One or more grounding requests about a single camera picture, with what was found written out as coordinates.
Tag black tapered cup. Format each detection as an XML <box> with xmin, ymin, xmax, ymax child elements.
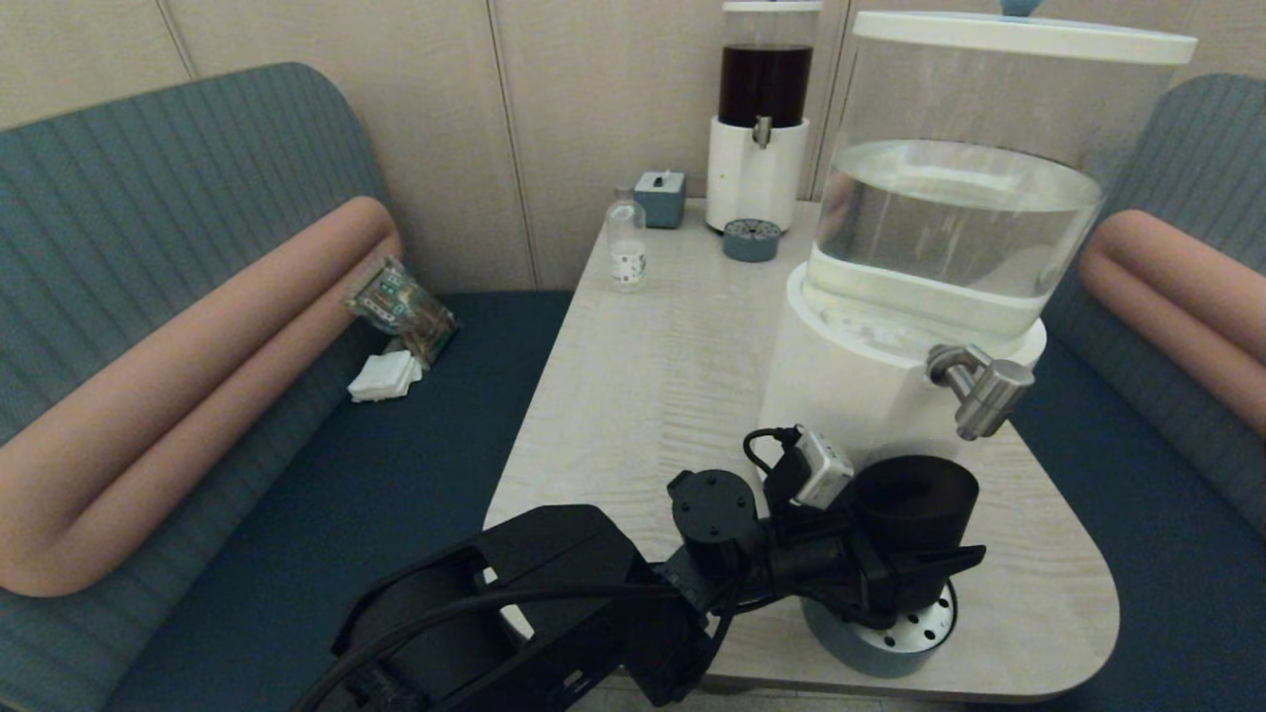
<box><xmin>853</xmin><ymin>455</ymin><xmax>981</xmax><ymax>610</ymax></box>

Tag silver metal dispenser tap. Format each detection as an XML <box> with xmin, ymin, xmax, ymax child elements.
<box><xmin>927</xmin><ymin>343</ymin><xmax>1037</xmax><ymax>442</ymax></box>

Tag large blue-grey perforated drip tray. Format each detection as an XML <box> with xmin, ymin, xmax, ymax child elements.
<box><xmin>800</xmin><ymin>578</ymin><xmax>958</xmax><ymax>680</ymax></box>

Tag large white water dispenser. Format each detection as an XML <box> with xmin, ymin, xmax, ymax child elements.
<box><xmin>757</xmin><ymin>10</ymin><xmax>1200</xmax><ymax>515</ymax></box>

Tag teal bench beside water dispenser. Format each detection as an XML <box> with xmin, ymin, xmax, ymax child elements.
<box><xmin>1009</xmin><ymin>72</ymin><xmax>1266</xmax><ymax>712</ymax></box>

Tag small blue-grey drip tray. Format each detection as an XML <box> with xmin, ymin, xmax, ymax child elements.
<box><xmin>722</xmin><ymin>218</ymin><xmax>781</xmax><ymax>263</ymax></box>

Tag small clear plastic bottle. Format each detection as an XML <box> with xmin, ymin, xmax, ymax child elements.
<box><xmin>605</xmin><ymin>184</ymin><xmax>649</xmax><ymax>294</ymax></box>

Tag blue-grey napkin box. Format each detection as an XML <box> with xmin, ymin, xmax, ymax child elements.
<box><xmin>633</xmin><ymin>170</ymin><xmax>687</xmax><ymax>230</ymax></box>

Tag small dark drink dispenser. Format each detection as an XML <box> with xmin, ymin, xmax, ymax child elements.
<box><xmin>705</xmin><ymin>0</ymin><xmax>824</xmax><ymax>236</ymax></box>

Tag white folded napkins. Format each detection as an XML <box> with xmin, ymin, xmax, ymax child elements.
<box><xmin>346</xmin><ymin>348</ymin><xmax>424</xmax><ymax>403</ymax></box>

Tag long pink bolster cushion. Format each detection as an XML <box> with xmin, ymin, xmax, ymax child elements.
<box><xmin>0</xmin><ymin>196</ymin><xmax>404</xmax><ymax>598</ymax></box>

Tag teal bench with snack packet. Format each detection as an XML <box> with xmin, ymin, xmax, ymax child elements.
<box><xmin>0</xmin><ymin>63</ymin><xmax>575</xmax><ymax>712</ymax></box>

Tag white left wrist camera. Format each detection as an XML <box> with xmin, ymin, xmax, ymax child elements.
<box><xmin>791</xmin><ymin>427</ymin><xmax>855</xmax><ymax>509</ymax></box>

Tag black left camera cable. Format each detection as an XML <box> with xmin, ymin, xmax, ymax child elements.
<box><xmin>742</xmin><ymin>426</ymin><xmax>804</xmax><ymax>482</ymax></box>

